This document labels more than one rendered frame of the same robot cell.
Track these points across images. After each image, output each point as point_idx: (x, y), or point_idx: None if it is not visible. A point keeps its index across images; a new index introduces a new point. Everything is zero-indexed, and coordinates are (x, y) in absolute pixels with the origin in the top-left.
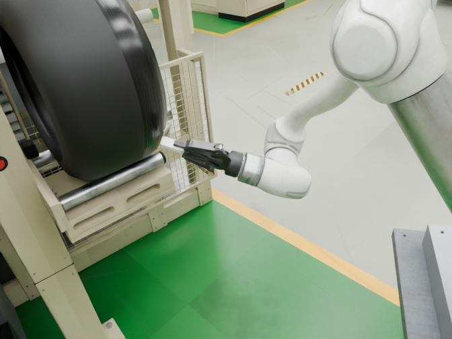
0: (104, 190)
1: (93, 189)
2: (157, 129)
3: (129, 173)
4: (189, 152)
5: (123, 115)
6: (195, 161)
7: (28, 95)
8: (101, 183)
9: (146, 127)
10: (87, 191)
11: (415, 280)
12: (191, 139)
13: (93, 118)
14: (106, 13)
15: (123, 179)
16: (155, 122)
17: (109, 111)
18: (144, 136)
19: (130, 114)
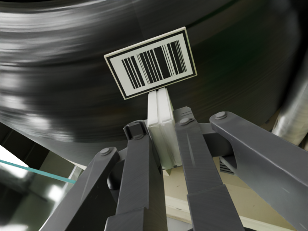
0: (300, 127)
1: (283, 130)
2: (103, 123)
3: (304, 90)
4: (163, 182)
5: (66, 151)
6: (250, 184)
7: None
8: (284, 120)
9: (91, 140)
10: (279, 134)
11: None
12: (95, 156)
13: (79, 164)
14: None
15: (307, 104)
16: (76, 129)
17: (64, 155)
18: (124, 140)
19: (60, 147)
